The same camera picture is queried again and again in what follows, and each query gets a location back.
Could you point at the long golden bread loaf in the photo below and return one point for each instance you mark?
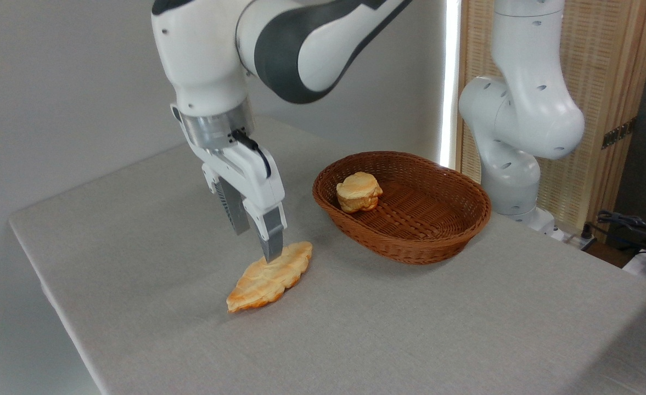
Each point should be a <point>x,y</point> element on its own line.
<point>268,280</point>

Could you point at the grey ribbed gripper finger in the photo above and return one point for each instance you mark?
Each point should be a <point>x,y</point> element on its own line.
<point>234,211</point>
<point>272,236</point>

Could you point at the small round bread roll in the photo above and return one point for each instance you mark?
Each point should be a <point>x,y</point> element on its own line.
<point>358,192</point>

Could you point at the dark metal screen hinge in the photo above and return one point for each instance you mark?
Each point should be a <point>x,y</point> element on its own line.
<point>618,133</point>

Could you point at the brown wicker oval basket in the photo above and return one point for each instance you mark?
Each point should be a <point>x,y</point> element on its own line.
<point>427,230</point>

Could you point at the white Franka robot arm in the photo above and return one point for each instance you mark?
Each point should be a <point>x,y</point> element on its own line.
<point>202,66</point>

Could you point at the grey tablecloth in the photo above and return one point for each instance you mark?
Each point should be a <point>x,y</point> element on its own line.
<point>355,329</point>

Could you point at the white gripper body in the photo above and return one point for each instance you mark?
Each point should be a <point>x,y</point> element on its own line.
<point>251,178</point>

